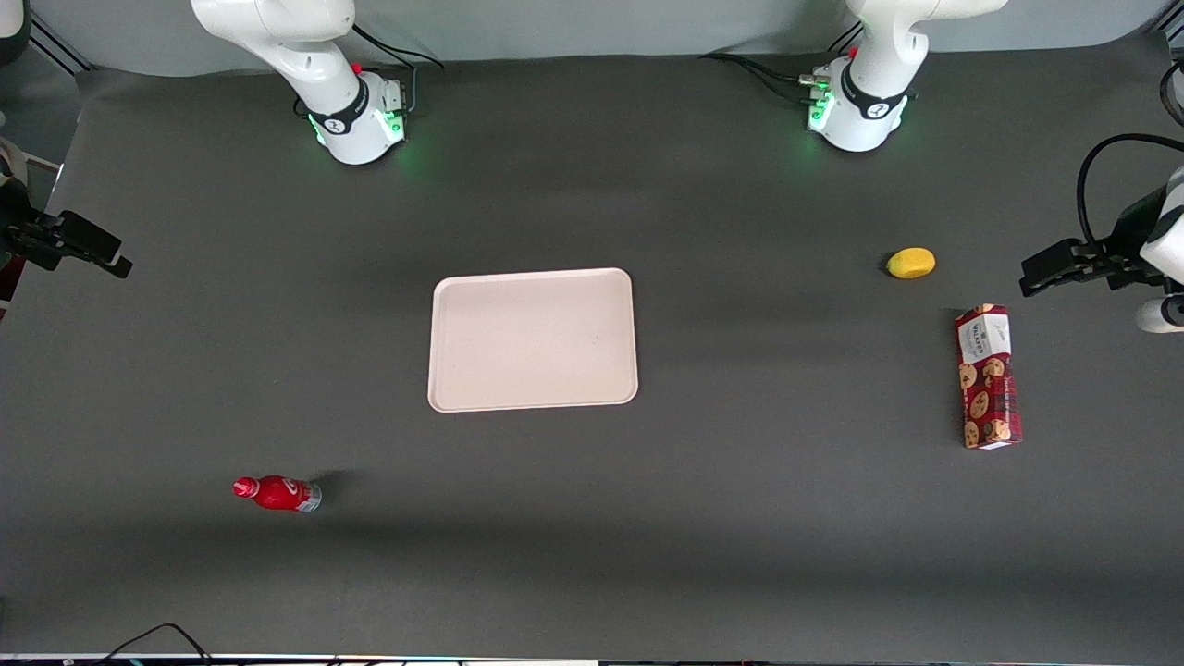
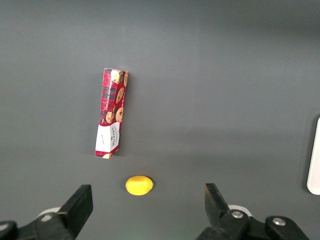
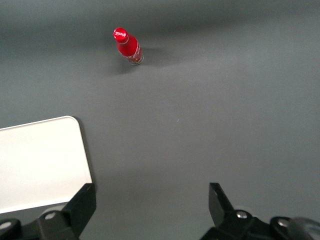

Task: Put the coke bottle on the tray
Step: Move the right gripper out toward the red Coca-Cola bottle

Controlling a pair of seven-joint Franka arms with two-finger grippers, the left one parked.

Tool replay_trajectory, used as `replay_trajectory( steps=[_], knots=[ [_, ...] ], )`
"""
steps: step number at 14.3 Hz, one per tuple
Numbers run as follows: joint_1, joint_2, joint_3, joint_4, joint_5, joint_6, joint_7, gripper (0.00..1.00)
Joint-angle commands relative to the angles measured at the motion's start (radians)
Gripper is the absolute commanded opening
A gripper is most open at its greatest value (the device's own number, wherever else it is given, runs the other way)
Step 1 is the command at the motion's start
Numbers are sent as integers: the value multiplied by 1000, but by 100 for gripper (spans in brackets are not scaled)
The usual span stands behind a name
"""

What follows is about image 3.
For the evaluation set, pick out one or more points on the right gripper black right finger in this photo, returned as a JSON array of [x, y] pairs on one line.
[[225, 217]]

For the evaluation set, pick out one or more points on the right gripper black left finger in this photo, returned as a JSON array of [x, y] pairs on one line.
[[75, 215]]

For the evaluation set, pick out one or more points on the red coke bottle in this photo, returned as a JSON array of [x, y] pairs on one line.
[[130, 47]]

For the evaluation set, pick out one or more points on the white rectangular tray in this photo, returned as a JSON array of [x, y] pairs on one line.
[[37, 162]]

